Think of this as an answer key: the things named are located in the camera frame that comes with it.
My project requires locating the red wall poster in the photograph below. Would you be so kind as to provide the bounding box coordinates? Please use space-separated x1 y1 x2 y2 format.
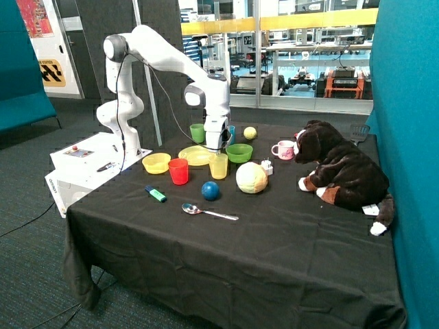
16 0 54 38

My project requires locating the yellow plastic bowl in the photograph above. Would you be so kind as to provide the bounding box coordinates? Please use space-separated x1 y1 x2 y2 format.
142 153 171 174

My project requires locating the teal partition wall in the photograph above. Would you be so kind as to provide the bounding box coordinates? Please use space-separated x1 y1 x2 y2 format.
368 1 438 328

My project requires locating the yellow plastic plate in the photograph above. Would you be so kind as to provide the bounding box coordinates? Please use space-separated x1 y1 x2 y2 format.
178 145 219 167

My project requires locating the small yellow ball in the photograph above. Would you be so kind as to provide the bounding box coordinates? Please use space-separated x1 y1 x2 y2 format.
243 126 257 141

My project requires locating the blue plastic cup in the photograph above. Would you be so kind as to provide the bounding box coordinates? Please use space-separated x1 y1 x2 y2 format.
228 125 235 145

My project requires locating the green plastic cup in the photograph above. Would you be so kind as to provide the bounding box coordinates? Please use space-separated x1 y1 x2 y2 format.
189 123 205 144

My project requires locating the black marker pen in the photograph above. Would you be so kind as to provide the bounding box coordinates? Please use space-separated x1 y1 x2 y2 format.
97 162 115 172

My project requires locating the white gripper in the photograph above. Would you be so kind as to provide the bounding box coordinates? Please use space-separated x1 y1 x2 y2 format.
204 115 230 154

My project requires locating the teal sofa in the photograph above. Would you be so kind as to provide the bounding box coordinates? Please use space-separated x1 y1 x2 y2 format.
0 0 57 132

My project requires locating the green plastic bowl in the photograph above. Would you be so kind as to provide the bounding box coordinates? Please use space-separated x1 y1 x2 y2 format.
226 143 253 164

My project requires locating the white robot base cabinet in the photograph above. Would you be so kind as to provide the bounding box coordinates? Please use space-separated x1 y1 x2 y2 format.
45 132 152 218

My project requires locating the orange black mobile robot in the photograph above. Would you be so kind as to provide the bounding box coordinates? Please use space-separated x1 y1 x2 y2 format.
324 66 364 99

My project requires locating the black tablecloth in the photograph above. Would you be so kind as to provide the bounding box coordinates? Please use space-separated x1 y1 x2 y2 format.
62 120 407 329

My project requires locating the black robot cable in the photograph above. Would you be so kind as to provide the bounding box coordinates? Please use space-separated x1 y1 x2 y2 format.
115 51 220 172

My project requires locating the white power adapter plug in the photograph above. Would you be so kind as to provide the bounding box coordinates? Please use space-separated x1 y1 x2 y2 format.
261 158 274 175

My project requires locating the pink mug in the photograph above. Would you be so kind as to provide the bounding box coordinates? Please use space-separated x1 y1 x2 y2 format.
271 141 295 160

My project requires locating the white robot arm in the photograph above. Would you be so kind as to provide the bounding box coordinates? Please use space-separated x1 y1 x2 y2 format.
97 25 230 155

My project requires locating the yellow plastic cup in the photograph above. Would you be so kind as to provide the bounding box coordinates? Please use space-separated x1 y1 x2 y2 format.
209 154 228 180

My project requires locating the blue ball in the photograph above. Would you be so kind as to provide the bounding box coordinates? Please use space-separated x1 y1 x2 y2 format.
201 181 220 201

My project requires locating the plush cabbage toy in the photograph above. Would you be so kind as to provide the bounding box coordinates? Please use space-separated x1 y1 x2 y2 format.
235 162 268 194

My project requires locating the green blue highlighter marker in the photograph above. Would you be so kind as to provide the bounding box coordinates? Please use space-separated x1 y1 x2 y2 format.
144 185 167 203

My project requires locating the metal spoon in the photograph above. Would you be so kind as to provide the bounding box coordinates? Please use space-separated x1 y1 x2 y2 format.
182 203 239 221

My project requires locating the yellow black sign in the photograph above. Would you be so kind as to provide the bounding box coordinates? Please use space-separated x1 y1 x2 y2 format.
38 59 66 88

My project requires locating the brown plush dog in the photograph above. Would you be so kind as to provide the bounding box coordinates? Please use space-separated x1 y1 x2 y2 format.
294 120 395 236

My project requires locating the red plastic cup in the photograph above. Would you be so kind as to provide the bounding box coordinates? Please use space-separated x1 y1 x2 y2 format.
168 158 189 186

